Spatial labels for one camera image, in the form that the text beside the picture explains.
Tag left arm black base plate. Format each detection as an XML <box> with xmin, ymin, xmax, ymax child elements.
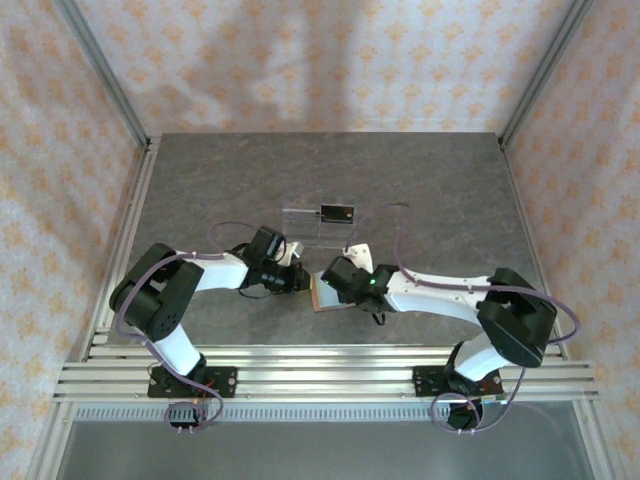
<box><xmin>147</xmin><ymin>366</ymin><xmax>239</xmax><ymax>400</ymax></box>

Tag grey slotted cable duct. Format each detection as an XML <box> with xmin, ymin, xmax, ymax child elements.
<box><xmin>72</xmin><ymin>403</ymin><xmax>576</xmax><ymax>422</ymax></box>

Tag black credit card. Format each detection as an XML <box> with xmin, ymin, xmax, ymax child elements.
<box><xmin>319</xmin><ymin>203</ymin><xmax>357</xmax><ymax>225</ymax></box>

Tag brown leather card holder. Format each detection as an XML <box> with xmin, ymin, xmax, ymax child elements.
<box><xmin>310</xmin><ymin>272</ymin><xmax>359</xmax><ymax>314</ymax></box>

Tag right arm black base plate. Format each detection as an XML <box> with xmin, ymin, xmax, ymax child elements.
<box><xmin>410</xmin><ymin>364</ymin><xmax>504</xmax><ymax>400</ymax></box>

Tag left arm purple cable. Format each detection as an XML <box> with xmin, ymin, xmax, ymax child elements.
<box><xmin>114</xmin><ymin>222</ymin><xmax>264</xmax><ymax>432</ymax></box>

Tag long aluminium rail beams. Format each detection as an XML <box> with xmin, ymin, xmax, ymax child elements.
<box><xmin>52</xmin><ymin>343</ymin><xmax>601</xmax><ymax>404</ymax></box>

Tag black cable junction box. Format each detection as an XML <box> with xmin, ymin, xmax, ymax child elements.
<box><xmin>164</xmin><ymin>401</ymin><xmax>210</xmax><ymax>437</ymax></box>
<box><xmin>446</xmin><ymin>399</ymin><xmax>485</xmax><ymax>435</ymax></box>

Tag grey metal panel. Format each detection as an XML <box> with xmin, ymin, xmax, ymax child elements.
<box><xmin>49</xmin><ymin>418</ymin><xmax>601</xmax><ymax>480</ymax></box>

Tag aluminium table side rail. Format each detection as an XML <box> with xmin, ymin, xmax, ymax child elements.
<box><xmin>82</xmin><ymin>137</ymin><xmax>162</xmax><ymax>362</ymax></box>
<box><xmin>499</xmin><ymin>144</ymin><xmax>569</xmax><ymax>361</ymax></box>

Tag aluminium frame leg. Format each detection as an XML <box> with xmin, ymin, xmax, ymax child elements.
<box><xmin>22</xmin><ymin>402</ymin><xmax>76</xmax><ymax>480</ymax></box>
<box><xmin>572</xmin><ymin>399</ymin><xmax>619</xmax><ymax>480</ymax></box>

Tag aluminium frame post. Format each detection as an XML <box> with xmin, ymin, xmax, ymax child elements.
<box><xmin>497</xmin><ymin>0</ymin><xmax>596</xmax><ymax>151</ymax></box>
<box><xmin>52</xmin><ymin>0</ymin><xmax>154</xmax><ymax>151</ymax></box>

